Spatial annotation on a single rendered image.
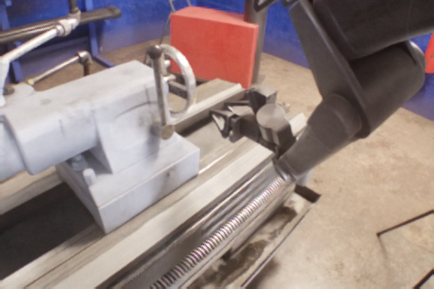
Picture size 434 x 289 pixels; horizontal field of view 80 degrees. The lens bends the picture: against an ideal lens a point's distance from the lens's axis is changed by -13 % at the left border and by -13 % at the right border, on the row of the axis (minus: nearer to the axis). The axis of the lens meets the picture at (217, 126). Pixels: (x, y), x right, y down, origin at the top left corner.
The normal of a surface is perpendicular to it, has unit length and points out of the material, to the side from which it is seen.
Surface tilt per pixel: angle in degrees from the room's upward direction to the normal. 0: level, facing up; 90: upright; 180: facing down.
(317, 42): 118
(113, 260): 36
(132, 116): 76
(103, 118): 82
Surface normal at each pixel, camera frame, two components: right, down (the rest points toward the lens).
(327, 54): -0.80, 0.58
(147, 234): 0.48, -0.42
